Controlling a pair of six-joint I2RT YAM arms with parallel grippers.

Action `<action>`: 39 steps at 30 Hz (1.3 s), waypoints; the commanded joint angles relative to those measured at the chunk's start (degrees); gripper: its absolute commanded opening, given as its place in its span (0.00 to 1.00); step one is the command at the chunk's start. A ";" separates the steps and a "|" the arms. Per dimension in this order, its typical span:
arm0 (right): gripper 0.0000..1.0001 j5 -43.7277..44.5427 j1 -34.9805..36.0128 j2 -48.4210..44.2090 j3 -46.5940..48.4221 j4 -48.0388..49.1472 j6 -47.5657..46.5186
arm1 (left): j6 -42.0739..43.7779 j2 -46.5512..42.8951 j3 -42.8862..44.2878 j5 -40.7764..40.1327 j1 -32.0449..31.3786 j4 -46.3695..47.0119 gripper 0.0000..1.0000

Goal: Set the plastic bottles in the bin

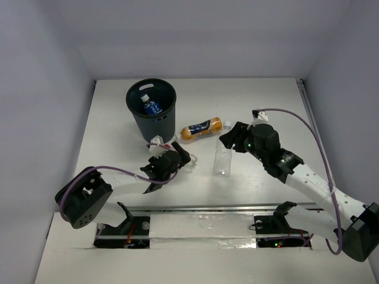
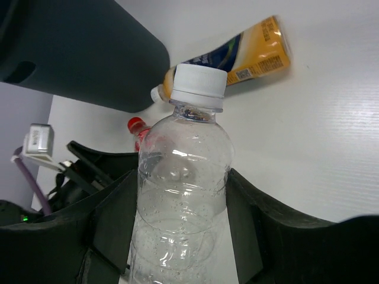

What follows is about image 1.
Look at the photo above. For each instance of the dark blue label bottle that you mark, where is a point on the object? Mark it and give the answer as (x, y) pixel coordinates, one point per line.
(150, 106)

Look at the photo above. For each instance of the red label clear bottle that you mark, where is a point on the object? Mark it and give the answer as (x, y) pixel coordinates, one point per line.
(193, 159)

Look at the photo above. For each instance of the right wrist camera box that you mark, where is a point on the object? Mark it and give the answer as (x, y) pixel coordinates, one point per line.
(259, 117)

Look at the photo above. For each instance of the dark grey plastic bin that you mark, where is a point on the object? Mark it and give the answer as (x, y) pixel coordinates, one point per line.
(164, 94)

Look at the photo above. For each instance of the orange drink bottle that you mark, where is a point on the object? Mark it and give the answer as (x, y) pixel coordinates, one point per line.
(194, 131)

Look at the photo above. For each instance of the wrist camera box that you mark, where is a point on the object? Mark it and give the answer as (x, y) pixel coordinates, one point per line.
(156, 146)
(259, 117)

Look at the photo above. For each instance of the clear unlabelled plastic bottle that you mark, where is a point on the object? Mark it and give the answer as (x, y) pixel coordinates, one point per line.
(223, 156)

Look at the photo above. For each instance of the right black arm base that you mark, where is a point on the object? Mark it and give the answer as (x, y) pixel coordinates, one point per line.
(275, 224)

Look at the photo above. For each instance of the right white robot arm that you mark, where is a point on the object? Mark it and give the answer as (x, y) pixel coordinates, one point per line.
(349, 222)

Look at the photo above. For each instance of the aluminium rail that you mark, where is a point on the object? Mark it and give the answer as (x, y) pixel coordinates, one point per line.
(212, 208)

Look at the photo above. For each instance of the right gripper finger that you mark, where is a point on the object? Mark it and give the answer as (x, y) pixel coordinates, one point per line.
(237, 133)
(240, 146)

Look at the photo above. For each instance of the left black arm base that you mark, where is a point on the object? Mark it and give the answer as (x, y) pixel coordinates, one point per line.
(123, 227)

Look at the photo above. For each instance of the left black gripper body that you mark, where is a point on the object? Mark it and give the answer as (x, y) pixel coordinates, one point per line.
(174, 155)

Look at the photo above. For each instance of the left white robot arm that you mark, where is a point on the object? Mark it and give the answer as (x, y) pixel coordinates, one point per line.
(81, 200)

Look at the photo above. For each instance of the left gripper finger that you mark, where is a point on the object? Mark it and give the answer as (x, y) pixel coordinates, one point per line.
(153, 187)
(183, 153)

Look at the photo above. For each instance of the white foam block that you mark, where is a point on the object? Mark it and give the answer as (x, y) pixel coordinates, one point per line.
(201, 231)

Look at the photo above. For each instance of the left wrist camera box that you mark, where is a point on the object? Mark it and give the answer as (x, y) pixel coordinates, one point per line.
(156, 146)

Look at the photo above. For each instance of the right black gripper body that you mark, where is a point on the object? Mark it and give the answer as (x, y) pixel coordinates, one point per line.
(249, 145)

